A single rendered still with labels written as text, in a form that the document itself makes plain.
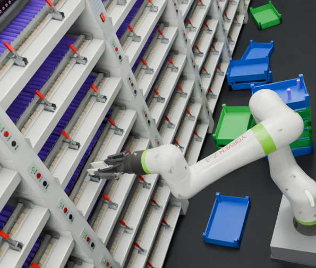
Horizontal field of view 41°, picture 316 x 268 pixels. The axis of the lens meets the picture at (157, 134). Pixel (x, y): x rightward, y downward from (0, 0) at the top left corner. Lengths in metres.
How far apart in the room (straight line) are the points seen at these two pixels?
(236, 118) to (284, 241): 1.12
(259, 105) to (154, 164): 0.48
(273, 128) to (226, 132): 1.28
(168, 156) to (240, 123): 1.44
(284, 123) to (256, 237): 1.07
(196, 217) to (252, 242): 0.38
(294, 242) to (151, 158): 0.82
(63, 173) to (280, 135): 0.79
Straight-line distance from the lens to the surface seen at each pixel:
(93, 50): 1.77
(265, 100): 1.66
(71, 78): 1.65
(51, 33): 1.56
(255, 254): 2.43
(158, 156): 1.47
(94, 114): 1.76
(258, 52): 3.69
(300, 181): 1.88
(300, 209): 1.88
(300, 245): 1.99
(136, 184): 2.19
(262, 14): 4.19
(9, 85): 1.39
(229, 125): 2.85
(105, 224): 1.89
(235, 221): 2.55
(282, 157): 1.87
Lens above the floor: 2.11
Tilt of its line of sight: 41 degrees down
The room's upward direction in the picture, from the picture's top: 24 degrees counter-clockwise
